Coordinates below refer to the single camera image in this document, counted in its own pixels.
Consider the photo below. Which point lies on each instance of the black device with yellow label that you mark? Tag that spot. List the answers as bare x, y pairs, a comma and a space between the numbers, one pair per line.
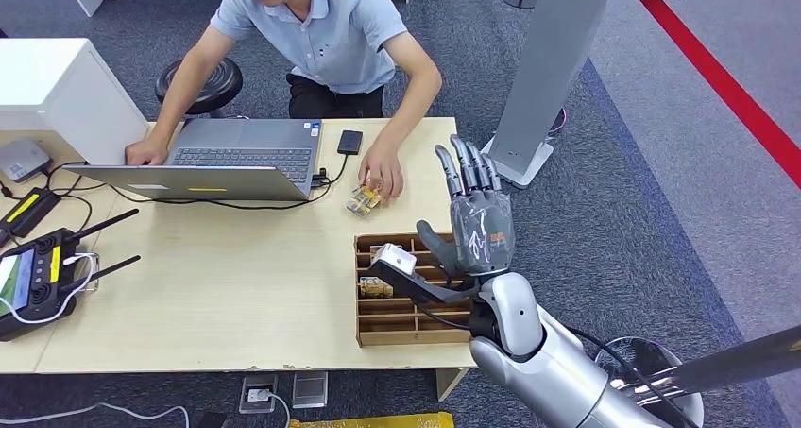
28, 211

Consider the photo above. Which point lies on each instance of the chrome stanchion pole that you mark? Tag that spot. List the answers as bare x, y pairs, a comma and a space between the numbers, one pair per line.
732, 362

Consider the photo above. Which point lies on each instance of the gold hotel lettered card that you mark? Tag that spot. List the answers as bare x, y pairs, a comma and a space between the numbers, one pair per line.
375, 287

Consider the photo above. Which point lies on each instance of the white box cabinet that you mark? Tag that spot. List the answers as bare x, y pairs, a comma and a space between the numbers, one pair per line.
56, 93

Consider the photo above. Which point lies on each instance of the person's right hand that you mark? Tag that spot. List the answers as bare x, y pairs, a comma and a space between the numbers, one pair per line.
148, 152

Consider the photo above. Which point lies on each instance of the person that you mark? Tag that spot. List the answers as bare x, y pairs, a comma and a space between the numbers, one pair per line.
338, 37

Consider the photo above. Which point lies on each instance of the black round stool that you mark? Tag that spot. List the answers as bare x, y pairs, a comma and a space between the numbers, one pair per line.
216, 87

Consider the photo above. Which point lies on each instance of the person's left hand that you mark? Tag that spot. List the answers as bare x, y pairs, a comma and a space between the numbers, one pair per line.
383, 170

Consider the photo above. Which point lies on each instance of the grey kiosk stand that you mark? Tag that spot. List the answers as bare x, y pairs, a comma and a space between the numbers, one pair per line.
544, 68

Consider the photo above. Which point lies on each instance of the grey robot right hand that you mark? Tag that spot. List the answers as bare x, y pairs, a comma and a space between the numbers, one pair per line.
482, 231

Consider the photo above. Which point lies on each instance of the black remote controller with antennas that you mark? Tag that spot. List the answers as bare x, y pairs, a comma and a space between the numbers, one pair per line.
37, 275

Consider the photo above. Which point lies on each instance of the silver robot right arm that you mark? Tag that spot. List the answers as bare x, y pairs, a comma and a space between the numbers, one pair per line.
550, 369

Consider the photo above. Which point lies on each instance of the red barrier belt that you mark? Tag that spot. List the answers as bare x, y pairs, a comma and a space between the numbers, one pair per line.
719, 81

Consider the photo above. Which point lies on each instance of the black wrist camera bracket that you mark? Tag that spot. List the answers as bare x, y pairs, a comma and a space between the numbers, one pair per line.
432, 290

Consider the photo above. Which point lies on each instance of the wooden card organizer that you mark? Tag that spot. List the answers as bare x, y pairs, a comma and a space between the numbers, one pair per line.
400, 325

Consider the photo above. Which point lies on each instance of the floor power socket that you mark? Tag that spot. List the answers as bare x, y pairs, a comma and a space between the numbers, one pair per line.
258, 394

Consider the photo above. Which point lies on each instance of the person's right forearm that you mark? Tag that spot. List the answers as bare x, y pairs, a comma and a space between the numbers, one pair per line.
181, 99

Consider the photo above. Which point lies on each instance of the small grey router box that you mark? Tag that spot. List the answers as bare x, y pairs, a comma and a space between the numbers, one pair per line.
22, 159

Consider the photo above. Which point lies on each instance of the grey floor cover plate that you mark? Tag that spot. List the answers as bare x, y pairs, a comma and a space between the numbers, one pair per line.
310, 389

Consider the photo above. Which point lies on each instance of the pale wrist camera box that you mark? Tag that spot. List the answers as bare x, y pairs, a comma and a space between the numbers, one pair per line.
395, 259

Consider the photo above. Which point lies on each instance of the grey open laptop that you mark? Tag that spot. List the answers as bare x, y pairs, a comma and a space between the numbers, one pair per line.
250, 140

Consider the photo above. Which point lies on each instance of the person's left forearm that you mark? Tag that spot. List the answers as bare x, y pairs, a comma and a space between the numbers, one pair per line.
416, 109

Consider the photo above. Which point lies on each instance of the chrome stanchion base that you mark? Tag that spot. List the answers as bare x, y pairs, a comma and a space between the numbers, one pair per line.
685, 406

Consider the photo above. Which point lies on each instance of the yellow floor strip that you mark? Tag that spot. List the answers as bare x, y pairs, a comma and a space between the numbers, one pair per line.
369, 421

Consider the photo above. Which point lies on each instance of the black external drive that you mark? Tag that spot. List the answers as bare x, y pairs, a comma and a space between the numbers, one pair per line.
350, 142

